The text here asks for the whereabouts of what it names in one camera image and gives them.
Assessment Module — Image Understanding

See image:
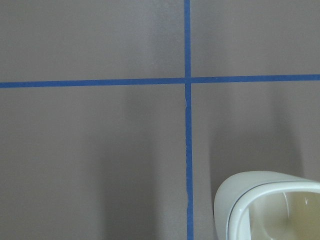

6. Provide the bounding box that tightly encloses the cream plastic bin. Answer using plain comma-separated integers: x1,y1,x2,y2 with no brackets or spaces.
213,171,320,240

